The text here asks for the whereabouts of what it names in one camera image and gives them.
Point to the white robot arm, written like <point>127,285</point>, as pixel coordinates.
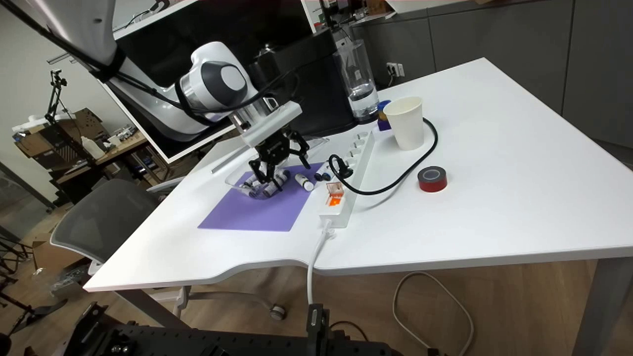
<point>210,81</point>

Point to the grey wrist camera bar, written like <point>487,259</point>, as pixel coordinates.
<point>269,124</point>

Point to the white wall outlet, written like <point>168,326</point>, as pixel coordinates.
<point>396,69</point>

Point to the cluttered wooden desk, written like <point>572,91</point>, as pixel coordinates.
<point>79,128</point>

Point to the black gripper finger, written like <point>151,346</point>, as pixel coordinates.
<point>257,172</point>
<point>301,154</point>

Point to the small blue object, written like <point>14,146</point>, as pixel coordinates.
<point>382,120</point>

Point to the black tripod stand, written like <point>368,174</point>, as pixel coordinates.
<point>58,81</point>

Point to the tall clear plastic bottle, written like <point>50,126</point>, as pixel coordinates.
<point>358,85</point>

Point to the grey cabinet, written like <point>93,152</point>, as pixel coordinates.
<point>515,39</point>

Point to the black computer monitor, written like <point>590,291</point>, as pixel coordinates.
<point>317,85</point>

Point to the small white bottle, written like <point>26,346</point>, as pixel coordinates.
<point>303,182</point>

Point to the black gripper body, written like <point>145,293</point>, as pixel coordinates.
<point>277,148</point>

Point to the white power strip orange switch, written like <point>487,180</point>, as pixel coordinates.
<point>356,154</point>

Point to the white paper cup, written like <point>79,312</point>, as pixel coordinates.
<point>408,124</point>

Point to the clear plastic container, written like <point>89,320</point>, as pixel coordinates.
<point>263,190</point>

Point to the grey mesh office chair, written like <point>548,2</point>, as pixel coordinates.
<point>105,217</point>

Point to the small dark bottle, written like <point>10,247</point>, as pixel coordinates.
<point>323,176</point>

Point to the white framed monitor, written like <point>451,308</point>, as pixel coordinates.
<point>172,156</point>

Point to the purple mat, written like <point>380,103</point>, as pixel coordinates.
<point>263,213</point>

